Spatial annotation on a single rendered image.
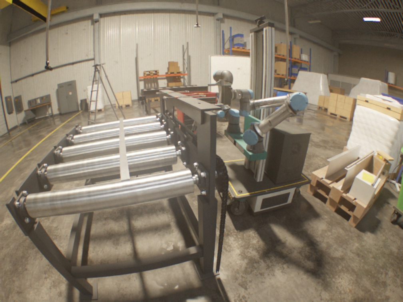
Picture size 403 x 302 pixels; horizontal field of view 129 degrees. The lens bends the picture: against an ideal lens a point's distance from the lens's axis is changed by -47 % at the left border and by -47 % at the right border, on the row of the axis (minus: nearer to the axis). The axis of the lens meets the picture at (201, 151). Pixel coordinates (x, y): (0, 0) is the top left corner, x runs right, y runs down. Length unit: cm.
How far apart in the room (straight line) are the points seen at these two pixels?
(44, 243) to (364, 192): 251
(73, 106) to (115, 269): 1067
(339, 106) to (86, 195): 892
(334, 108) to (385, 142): 583
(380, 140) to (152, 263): 354
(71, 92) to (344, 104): 1391
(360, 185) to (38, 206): 241
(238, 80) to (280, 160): 443
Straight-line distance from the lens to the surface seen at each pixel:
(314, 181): 229
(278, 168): 171
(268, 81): 151
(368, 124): 372
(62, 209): 82
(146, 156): 97
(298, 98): 115
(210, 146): 67
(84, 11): 1191
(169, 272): 147
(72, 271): 130
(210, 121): 64
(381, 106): 364
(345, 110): 885
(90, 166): 102
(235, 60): 584
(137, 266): 115
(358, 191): 209
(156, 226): 178
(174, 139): 127
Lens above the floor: 130
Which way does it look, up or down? 24 degrees down
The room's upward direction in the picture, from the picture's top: 1 degrees counter-clockwise
